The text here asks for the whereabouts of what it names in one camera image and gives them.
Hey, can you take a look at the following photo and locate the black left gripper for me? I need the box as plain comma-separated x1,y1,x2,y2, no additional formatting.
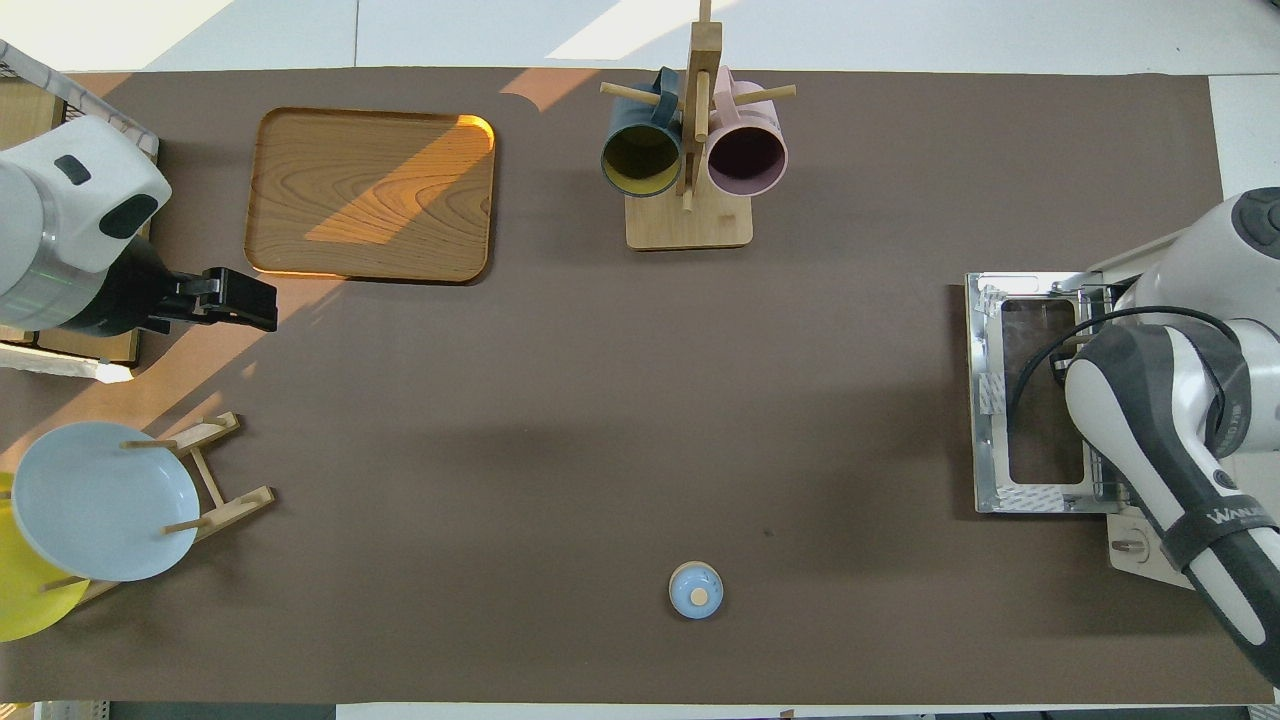
69,237,280,339

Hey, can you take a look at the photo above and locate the square wooden tray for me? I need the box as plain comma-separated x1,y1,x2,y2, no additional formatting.
244,107,497,284

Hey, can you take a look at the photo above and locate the wooden plate rack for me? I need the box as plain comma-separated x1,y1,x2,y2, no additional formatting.
40,411,276,606

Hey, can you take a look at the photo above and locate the light blue plate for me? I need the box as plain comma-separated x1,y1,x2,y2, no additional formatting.
12,421,200,583

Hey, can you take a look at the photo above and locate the brown table mat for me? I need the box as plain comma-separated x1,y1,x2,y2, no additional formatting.
0,68,1276,706

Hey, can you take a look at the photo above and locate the yellow plate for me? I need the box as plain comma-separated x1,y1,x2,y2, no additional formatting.
0,470,91,643

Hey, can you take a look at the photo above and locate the dark blue mug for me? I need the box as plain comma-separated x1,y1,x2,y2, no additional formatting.
600,67,684,198

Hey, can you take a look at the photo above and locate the wooden mug rack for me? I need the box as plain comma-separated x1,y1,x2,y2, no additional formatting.
600,0,798,251

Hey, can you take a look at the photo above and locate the pink mug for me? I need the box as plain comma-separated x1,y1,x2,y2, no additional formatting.
706,67,789,198

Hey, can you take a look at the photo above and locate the small blue call bell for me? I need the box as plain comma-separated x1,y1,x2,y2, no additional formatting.
668,561,724,620

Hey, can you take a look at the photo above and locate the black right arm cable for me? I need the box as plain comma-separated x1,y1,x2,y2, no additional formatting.
1008,305,1246,451

